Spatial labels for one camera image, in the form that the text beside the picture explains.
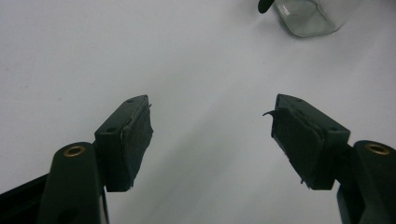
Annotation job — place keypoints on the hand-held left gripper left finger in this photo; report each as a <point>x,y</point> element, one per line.
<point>121,146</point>

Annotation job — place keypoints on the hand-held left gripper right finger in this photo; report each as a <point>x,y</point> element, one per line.
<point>314,146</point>

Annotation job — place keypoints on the clear glass jar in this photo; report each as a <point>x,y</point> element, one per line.
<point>311,15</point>

